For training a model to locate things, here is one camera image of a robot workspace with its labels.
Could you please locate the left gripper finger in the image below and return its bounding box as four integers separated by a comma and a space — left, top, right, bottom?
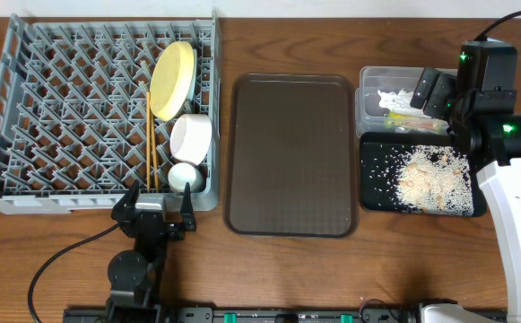
179, 182, 196, 231
111, 181, 140, 223

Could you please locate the white tissue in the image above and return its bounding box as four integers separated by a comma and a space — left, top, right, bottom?
378, 89, 423, 118

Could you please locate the white cup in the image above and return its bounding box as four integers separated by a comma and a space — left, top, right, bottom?
168, 162, 205, 193

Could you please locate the green orange snack wrapper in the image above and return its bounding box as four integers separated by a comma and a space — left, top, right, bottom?
384, 112, 448, 135

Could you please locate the white round bowl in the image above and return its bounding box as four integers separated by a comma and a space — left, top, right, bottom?
169, 114, 212, 166

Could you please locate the wooden chopstick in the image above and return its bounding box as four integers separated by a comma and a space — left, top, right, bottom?
145, 91, 152, 193
150, 113, 160, 193

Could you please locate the yellow round plate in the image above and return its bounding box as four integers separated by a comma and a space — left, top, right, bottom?
149, 41, 196, 121

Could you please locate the light blue bowl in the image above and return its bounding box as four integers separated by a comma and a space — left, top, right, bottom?
185, 49, 197, 102

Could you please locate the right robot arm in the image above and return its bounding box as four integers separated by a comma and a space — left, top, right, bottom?
410, 38, 521, 322

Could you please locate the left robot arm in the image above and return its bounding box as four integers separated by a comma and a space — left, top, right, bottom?
105, 183, 196, 322

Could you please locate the black waste tray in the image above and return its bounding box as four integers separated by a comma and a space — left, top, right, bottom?
359, 130, 488, 218

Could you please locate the clear plastic bin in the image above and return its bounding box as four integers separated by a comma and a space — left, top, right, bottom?
355, 66, 423, 137

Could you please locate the spilled rice pile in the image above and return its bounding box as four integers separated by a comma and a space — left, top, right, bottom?
367, 144, 475, 215

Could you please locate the grey plastic dish rack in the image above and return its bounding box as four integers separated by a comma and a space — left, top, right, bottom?
0, 16, 221, 214

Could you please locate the brown serving tray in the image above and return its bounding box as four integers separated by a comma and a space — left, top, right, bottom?
224, 74, 359, 238

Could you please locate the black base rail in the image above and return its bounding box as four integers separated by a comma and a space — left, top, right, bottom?
62, 307, 420, 323

